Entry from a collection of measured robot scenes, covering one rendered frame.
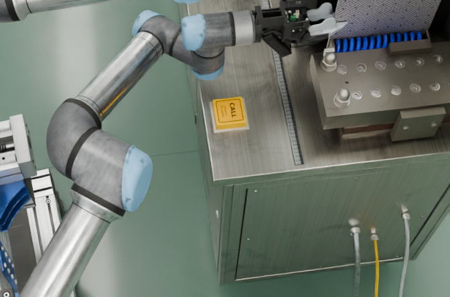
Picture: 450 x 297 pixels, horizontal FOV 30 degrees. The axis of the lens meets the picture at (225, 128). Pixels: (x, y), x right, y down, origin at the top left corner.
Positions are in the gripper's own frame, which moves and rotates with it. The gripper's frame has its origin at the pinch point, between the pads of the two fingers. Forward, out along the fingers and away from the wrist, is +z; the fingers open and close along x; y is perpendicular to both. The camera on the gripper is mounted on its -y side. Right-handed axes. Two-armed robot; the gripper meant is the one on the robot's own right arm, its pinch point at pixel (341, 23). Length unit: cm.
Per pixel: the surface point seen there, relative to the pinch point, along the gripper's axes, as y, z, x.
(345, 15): 3.3, 0.3, -0.3
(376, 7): 5.2, 6.9, -0.3
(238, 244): -63, -24, -26
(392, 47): -4.0, 11.3, -5.1
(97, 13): -109, -59, 89
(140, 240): -109, -51, -4
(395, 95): -5.9, 9.6, -16.7
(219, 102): -16.5, -27.8, -7.5
